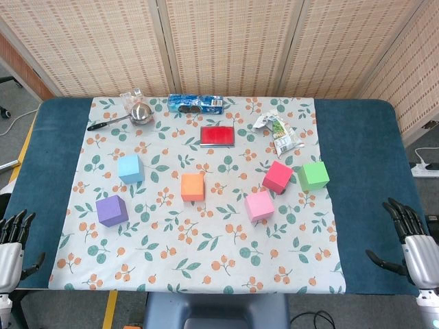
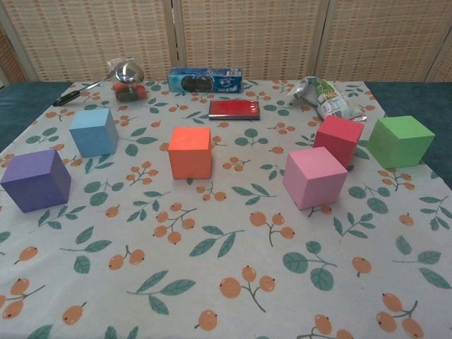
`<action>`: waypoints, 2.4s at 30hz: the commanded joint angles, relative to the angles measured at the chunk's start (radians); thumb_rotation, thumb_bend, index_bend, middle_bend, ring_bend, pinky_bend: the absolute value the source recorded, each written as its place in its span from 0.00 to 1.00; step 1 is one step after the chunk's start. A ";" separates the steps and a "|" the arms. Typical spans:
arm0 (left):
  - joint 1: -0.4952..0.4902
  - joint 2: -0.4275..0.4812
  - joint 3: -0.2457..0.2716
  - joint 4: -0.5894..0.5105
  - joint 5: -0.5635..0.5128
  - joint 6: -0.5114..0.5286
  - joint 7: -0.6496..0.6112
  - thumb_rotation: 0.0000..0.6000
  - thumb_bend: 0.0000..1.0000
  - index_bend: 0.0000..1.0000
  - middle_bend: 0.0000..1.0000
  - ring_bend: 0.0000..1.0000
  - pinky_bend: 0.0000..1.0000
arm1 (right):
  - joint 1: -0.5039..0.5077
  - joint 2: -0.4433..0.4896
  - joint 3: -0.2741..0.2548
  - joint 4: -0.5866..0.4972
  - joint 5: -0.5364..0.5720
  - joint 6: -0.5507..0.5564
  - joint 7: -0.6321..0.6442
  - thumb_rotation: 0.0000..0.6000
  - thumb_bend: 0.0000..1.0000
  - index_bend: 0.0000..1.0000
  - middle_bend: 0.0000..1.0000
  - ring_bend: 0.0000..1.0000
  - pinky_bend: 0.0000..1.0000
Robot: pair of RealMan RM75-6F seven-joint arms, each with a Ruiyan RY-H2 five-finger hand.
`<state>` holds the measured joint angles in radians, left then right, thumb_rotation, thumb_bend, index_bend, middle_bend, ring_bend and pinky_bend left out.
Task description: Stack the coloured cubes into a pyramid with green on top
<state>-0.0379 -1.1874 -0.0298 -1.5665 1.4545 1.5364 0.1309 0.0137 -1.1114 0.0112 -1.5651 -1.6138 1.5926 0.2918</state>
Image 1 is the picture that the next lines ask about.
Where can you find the green foam cube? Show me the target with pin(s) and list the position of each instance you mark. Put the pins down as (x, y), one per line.
(313, 176)

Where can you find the blue cookie package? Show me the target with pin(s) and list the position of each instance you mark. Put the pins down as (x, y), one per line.
(195, 103)

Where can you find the red flat case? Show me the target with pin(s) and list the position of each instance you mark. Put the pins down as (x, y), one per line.
(217, 136)

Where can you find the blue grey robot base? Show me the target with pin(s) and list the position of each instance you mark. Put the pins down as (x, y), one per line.
(216, 308)

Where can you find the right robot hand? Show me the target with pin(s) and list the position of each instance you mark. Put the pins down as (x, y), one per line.
(423, 257)

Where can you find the red foam cube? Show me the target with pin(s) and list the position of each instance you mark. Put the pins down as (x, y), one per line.
(277, 176)

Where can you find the light blue foam cube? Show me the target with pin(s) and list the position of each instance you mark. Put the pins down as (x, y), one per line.
(130, 169)

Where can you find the crumpled green white snack bag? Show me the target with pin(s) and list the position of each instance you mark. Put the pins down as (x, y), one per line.
(281, 135)

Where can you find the bamboo folding screen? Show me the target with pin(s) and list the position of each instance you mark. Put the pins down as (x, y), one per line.
(223, 44)

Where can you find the pink foam cube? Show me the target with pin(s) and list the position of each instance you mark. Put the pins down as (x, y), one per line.
(259, 206)

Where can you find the white power strip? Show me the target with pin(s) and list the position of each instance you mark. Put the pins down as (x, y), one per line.
(425, 170)

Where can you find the black office chair base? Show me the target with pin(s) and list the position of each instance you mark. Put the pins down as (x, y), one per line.
(7, 80)

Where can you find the dark blue table cover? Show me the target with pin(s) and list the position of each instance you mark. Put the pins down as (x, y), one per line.
(360, 171)

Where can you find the orange foam cube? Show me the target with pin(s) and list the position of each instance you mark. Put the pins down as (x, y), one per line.
(192, 187)

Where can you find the purple foam cube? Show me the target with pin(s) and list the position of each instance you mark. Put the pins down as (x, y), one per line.
(111, 211)

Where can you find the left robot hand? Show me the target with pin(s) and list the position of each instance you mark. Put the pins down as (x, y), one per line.
(10, 260)

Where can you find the grey metal bar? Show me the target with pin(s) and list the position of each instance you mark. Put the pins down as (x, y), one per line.
(8, 167)

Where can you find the floral print tablecloth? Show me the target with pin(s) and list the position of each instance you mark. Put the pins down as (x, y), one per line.
(205, 246)

